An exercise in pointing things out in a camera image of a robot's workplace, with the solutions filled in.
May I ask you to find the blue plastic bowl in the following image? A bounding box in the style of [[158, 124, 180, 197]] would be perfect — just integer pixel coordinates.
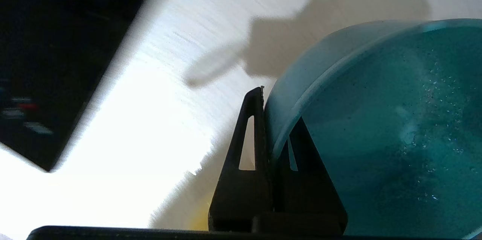
[[264, 18, 482, 240]]

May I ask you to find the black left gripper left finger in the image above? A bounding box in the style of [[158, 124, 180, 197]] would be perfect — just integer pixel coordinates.
[[207, 87, 275, 233]]

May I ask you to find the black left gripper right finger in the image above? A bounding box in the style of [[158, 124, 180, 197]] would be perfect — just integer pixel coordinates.
[[273, 118, 348, 234]]

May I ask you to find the black induction cooktop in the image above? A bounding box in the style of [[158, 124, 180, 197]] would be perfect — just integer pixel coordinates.
[[0, 0, 160, 173]]

